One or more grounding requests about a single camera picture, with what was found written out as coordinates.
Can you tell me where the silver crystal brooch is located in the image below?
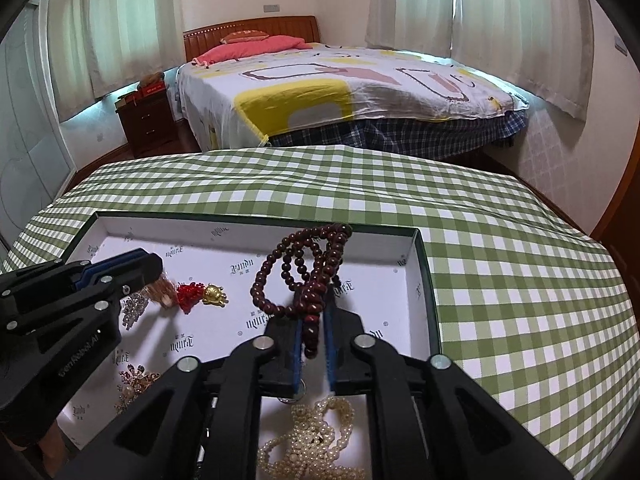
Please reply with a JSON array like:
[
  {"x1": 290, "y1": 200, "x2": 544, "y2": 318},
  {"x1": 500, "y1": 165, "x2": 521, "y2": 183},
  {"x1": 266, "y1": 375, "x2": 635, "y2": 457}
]
[{"x1": 120, "y1": 292, "x2": 149, "y2": 330}]

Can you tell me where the gold chain pile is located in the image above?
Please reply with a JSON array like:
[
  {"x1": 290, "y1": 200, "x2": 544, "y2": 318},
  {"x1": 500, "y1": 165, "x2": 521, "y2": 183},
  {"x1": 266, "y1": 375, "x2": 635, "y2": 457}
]
[{"x1": 144, "y1": 271, "x2": 179, "y2": 309}]

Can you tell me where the pearl cluster brooch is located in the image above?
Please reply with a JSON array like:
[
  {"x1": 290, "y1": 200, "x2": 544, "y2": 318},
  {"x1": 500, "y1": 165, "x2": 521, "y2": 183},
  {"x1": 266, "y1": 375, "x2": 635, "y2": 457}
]
[{"x1": 115, "y1": 364, "x2": 160, "y2": 414}]

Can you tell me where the small red knot gold charm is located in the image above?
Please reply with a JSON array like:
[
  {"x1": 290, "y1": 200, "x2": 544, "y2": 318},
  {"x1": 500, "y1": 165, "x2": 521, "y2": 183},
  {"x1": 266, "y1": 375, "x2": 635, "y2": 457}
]
[{"x1": 177, "y1": 282, "x2": 229, "y2": 314}]

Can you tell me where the cream pearl necklace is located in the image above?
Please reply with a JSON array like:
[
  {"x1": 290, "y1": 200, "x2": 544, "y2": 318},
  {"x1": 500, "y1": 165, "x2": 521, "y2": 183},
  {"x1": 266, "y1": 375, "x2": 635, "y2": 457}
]
[{"x1": 257, "y1": 394, "x2": 369, "y2": 480}]

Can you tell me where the dark red bead bracelet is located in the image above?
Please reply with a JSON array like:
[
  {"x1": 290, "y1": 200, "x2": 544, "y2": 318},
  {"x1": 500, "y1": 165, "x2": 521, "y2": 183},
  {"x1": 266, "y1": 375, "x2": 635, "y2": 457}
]
[{"x1": 248, "y1": 222, "x2": 355, "y2": 360}]

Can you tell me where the green jewelry box tray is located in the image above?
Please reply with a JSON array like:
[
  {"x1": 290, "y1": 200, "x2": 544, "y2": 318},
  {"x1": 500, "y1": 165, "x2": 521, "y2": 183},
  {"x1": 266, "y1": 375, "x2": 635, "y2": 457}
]
[{"x1": 58, "y1": 212, "x2": 440, "y2": 448}]

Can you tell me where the glass wardrobe door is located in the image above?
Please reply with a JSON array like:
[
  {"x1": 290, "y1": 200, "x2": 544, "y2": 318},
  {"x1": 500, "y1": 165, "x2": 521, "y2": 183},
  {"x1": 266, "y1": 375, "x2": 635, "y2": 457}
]
[{"x1": 0, "y1": 3, "x2": 72, "y2": 249}]

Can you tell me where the green checkered tablecloth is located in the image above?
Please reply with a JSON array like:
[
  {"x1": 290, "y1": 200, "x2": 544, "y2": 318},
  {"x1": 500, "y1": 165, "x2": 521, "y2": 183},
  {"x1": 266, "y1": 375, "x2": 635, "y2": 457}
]
[{"x1": 2, "y1": 146, "x2": 639, "y2": 479}]

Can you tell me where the dark wooden nightstand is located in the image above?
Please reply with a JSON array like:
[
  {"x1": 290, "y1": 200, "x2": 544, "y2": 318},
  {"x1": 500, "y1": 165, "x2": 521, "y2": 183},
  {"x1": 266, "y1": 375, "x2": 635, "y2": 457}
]
[{"x1": 116, "y1": 91, "x2": 177, "y2": 157}]

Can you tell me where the red box on nightstand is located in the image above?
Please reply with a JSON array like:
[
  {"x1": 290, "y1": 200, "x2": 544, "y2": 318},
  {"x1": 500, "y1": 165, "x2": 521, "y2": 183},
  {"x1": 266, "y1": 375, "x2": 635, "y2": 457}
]
[{"x1": 115, "y1": 72, "x2": 166, "y2": 108}]

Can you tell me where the left window curtain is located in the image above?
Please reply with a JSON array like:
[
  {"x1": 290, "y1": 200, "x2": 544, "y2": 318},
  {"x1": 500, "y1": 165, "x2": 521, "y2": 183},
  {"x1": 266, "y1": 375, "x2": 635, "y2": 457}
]
[{"x1": 47, "y1": 0, "x2": 184, "y2": 122}]

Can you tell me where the window curtain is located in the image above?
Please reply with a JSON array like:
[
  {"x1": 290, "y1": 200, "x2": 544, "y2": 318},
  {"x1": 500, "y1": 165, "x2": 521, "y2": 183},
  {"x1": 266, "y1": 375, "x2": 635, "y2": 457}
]
[
  {"x1": 366, "y1": 0, "x2": 594, "y2": 120},
  {"x1": 47, "y1": 0, "x2": 184, "y2": 122}
]

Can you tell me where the wooden headboard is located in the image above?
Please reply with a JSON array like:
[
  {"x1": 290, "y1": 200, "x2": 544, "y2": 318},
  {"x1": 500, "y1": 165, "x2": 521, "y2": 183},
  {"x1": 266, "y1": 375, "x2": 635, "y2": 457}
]
[{"x1": 183, "y1": 15, "x2": 321, "y2": 62}]

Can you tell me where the pink pillow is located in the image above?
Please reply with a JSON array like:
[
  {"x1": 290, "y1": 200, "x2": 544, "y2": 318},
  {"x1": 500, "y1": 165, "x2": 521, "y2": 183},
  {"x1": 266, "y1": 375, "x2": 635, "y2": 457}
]
[{"x1": 191, "y1": 35, "x2": 312, "y2": 66}]

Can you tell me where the orange patterned cushion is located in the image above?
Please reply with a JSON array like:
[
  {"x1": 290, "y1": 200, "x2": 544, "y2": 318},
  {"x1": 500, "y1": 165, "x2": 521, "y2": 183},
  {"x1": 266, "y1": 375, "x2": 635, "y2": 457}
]
[{"x1": 220, "y1": 29, "x2": 270, "y2": 44}]

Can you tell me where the bed with patterned sheet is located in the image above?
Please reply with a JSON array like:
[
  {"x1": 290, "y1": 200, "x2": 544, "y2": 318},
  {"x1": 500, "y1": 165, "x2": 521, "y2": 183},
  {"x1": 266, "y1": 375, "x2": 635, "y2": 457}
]
[{"x1": 176, "y1": 44, "x2": 528, "y2": 159}]

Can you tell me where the right window curtain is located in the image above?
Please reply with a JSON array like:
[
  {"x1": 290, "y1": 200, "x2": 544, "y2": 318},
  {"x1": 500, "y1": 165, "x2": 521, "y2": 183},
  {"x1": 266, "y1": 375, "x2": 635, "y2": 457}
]
[{"x1": 366, "y1": 0, "x2": 594, "y2": 120}]

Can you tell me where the wall light switch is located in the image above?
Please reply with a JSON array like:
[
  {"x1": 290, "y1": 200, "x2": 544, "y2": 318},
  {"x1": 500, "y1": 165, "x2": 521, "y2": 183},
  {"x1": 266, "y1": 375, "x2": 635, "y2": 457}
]
[{"x1": 614, "y1": 36, "x2": 628, "y2": 56}]

